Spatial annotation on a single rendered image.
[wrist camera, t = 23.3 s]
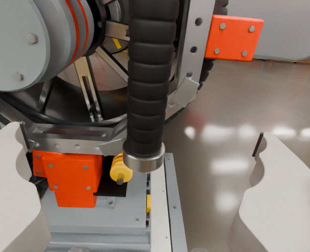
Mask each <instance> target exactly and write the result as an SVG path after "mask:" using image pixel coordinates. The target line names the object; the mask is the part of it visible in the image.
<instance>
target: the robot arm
mask: <svg viewBox="0 0 310 252"><path fill-rule="evenodd" d="M28 149H30V145H29V141H28V138H27V135H26V131H25V128H24V125H23V122H11V123H9V124H8V125H6V126H5V127H4V128H2V129H1V130H0V252H43V251H44V250H45V249H46V248H47V246H48V245H49V243H50V240H51V234H50V230H49V227H48V223H47V219H46V216H45V213H44V210H43V207H42V204H41V201H40V198H39V195H38V192H37V189H36V186H35V185H34V184H33V183H30V182H29V179H30V177H31V175H32V173H31V170H30V167H29V164H28V161H27V158H26V155H25V154H26V153H27V150H28ZM252 157H255V161H256V164H255V166H254V169H253V171H252V174H251V176H250V179H249V182H250V184H251V188H249V189H247V190H246V191H245V193H244V195H243V198H242V200H241V203H240V205H239V207H238V210H237V212H236V215H235V217H234V220H233V223H232V225H231V228H230V231H229V234H228V238H227V242H228V246H229V248H230V250H231V251H232V252H310V169H309V168H308V167H307V166H306V165H305V164H304V163H303V162H302V161H301V160H300V159H299V158H298V157H297V156H296V155H295V154H294V153H293V152H292V151H291V150H290V149H288V148H287V147H286V146H285V145H284V144H283V143H282V142H281V141H280V140H279V139H278V138H277V137H276V136H274V135H273V134H272V133H270V132H263V131H261V133H260V135H259V138H258V140H257V143H256V146H255V149H254V151H253V154H252Z"/></svg>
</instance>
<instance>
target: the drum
mask: <svg viewBox="0 0 310 252"><path fill-rule="evenodd" d="M93 37H94V20H93V16H92V12H91V9H90V7H89V5H88V3H87V1H86V0H0V92H18V91H22V90H25V89H27V88H29V87H31V86H33V85H34V84H38V83H42V82H45V81H47V80H50V79H51V78H53V77H55V76H56V75H57V74H59V73H60V72H62V71H63V70H65V69H66V68H67V67H68V66H70V65H71V64H73V63H74V62H75V61H77V60H78V59H79V58H80V57H82V56H83V55H84V54H85V53H86V52H87V51H88V49H89V48H90V46H91V43H92V41H93Z"/></svg>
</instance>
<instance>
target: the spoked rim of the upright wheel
mask: <svg viewBox="0 0 310 252"><path fill-rule="evenodd" d="M86 1H87V3H88V5H89V7H90V9H91V12H92V16H93V20H94V37H93V41H92V43H91V46H90V48H89V49H88V51H87V52H86V53H85V54H84V55H83V56H82V57H80V58H79V59H78V60H77V61H75V62H74V66H75V69H76V72H77V76H78V79H79V82H80V85H81V87H78V86H75V85H73V84H70V83H68V82H66V81H64V80H63V79H61V78H59V77H58V76H57V75H56V76H55V77H53V78H51V79H50V80H47V81H45V82H41V83H36V84H34V85H33V86H31V87H29V88H27V89H25V90H21V91H15V92H0V97H1V98H2V99H4V100H5V101H7V102H8V103H10V104H11V105H13V106H15V107H16V108H18V109H20V110H22V111H24V112H25V113H28V114H30V115H32V116H34V117H36V118H39V119H42V120H44V121H47V122H51V123H54V124H58V125H69V126H86V127H102V126H108V125H112V124H115V123H119V122H121V121H123V120H124V119H125V118H127V108H128V106H127V94H128V93H129V92H128V90H127V86H126V87H123V88H119V89H115V90H98V89H97V85H96V82H95V78H94V74H93V70H92V66H91V62H90V58H89V56H90V55H92V54H94V53H95V52H96V53H97V54H98V55H99V56H100V57H101V58H102V59H103V60H104V61H105V62H106V63H107V64H108V65H109V66H110V67H111V68H112V69H113V70H114V71H115V72H116V73H117V74H118V75H119V76H120V77H121V78H122V79H123V80H124V81H125V82H126V83H127V80H128V77H129V74H128V71H127V70H126V69H125V68H124V67H123V66H122V65H121V64H120V63H119V62H118V61H117V60H116V59H115V58H114V56H113V55H112V54H111V53H110V52H109V51H108V50H107V49H106V48H105V47H104V46H103V45H104V44H105V43H106V41H107V39H108V37H109V38H114V39H118V40H122V41H127V42H128V41H129V40H130V37H129V35H128V34H126V33H127V31H128V23H124V22H120V21H116V20H112V19H111V14H110V10H109V7H108V5H109V4H111V3H112V2H114V1H116V0H86ZM178 1H179V3H180V4H179V12H178V18H177V19H176V22H175V23H176V26H177V28H176V36H175V40H174V41H173V45H174V52H173V58H172V60H171V65H172V67H171V75H170V77H169V82H171V80H172V79H173V77H174V75H175V69H176V62H177V55H178V47H179V40H180V33H181V25H182V18H183V11H184V3H185V0H178ZM99 21H101V22H102V26H101V27H99V26H98V22H99ZM85 76H87V79H88V82H89V86H90V89H89V88H88V84H87V80H86V77H85ZM91 104H94V105H95V106H96V107H95V109H94V110H93V111H92V112H91V113H89V109H90V106H91Z"/></svg>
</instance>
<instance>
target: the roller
mask: <svg viewBox="0 0 310 252"><path fill-rule="evenodd" d="M132 174H133V170H131V169H129V168H128V167H127V166H126V165H125V164H124V162H123V159H122V152H121V153H120V154H119V155H114V157H113V162H112V166H111V170H110V177H111V178H112V179H113V180H114V181H116V183H117V184H118V185H122V184H123V183H124V182H127V181H129V180H130V179H131V178H132Z"/></svg>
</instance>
